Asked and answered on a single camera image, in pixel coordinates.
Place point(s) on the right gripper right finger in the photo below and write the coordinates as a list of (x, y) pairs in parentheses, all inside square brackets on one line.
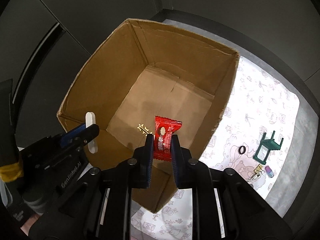
[(180, 165)]

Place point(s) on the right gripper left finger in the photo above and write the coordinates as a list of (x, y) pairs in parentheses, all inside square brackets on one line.
[(143, 168)]

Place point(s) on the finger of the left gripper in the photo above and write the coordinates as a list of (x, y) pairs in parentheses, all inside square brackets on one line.
[(68, 137), (80, 141)]

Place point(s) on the beige stick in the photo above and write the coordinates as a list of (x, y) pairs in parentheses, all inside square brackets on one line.
[(92, 132)]

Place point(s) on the yellow star hair clip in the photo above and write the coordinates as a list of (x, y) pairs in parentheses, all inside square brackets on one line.
[(142, 128)]

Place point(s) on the red candy wrapper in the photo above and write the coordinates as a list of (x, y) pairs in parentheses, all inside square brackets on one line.
[(164, 129)]

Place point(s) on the person left hand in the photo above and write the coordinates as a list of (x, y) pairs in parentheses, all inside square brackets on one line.
[(28, 224)]

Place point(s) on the white patterned table mat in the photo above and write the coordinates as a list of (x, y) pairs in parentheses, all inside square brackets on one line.
[(258, 103)]

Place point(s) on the gold binder clip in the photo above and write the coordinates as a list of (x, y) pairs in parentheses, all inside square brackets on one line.
[(259, 169)]

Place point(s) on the brown cardboard box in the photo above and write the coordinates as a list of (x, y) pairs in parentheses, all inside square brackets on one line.
[(146, 69)]

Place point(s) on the green toy chair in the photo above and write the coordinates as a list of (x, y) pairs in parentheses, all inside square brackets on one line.
[(265, 147)]

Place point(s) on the purple small tube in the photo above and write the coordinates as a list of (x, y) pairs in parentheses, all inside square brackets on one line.
[(269, 171)]

